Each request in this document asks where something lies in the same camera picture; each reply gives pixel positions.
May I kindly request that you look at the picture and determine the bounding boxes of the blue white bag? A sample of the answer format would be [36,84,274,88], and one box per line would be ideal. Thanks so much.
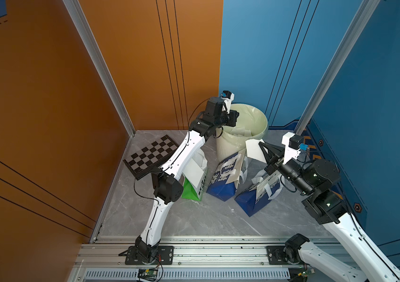
[235,169,282,217]
[207,149,248,202]

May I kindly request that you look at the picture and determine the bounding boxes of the white receipt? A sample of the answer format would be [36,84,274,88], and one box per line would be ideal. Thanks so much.
[183,152,207,189]
[245,139,267,164]

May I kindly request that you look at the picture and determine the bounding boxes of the green white paper bag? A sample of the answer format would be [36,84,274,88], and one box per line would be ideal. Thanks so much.
[182,149,208,202]

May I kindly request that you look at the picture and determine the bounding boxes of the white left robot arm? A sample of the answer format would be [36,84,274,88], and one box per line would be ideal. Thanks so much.
[124,90,240,264]

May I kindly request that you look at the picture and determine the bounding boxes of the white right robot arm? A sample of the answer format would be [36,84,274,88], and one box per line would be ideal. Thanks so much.
[258,141,400,282]

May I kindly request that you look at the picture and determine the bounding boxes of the white paper scraps in bin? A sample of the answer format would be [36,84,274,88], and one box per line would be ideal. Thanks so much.
[227,127,254,137]

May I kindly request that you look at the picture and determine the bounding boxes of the pale green trash bin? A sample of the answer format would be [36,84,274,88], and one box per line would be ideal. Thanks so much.
[216,103,268,162]

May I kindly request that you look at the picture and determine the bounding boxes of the black white chessboard box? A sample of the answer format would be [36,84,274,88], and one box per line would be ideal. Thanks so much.
[124,135,178,180]

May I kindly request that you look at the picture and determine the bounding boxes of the green circuit board right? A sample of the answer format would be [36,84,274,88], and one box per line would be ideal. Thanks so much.
[297,269,316,282]

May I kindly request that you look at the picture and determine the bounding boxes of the green circuit board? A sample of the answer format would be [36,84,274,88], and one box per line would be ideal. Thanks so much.
[297,269,316,282]
[136,268,159,282]

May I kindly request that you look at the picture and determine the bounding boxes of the green circuit board left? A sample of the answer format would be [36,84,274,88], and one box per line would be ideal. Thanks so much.
[136,268,159,282]

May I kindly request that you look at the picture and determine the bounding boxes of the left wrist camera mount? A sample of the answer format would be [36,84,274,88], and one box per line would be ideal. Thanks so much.
[220,90,235,113]

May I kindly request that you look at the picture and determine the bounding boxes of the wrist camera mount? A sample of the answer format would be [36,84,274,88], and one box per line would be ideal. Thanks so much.
[220,90,235,113]
[282,132,308,165]

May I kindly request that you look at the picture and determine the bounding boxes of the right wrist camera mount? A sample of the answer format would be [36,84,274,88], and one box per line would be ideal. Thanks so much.
[282,132,308,165]

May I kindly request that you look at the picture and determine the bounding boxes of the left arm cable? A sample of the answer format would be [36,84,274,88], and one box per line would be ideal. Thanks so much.
[132,98,209,247]

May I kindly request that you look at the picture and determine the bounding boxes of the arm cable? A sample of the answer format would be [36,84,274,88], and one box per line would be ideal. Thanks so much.
[132,98,209,247]
[279,151,400,279]

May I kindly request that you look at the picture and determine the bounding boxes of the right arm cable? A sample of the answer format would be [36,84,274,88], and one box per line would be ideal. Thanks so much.
[279,151,400,279]

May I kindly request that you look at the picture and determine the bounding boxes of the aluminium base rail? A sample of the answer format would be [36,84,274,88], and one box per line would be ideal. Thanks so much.
[68,236,357,282]

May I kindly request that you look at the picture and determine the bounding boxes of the aluminium corner post right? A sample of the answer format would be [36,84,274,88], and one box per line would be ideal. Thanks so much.
[294,0,380,135]

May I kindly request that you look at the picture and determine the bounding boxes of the aluminium corner post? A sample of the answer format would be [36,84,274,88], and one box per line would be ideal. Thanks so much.
[294,0,380,135]
[62,0,135,137]

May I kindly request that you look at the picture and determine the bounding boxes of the aluminium corner post left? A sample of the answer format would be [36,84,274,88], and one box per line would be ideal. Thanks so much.
[62,0,135,137]

